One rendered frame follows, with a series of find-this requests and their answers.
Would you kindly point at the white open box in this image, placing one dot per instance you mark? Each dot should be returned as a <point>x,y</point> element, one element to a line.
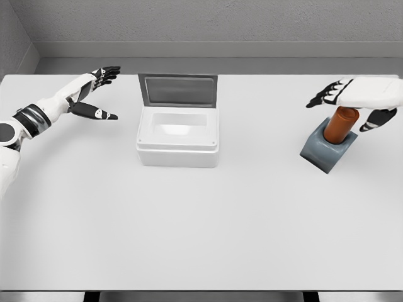
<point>178,138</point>

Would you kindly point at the grey box lid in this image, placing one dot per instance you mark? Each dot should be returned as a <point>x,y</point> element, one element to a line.
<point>178,90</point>

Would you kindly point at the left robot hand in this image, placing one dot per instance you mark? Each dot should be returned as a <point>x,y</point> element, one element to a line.
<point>84,89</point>

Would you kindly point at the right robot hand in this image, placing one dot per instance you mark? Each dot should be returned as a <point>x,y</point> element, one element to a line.
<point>365,92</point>

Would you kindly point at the brown cylinder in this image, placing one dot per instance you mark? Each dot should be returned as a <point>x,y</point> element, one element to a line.
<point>340,124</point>

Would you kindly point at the grey cylinder holder block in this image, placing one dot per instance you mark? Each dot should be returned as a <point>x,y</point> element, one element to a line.
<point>327,149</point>

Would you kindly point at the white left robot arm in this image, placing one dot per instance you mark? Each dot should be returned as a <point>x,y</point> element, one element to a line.
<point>30,121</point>

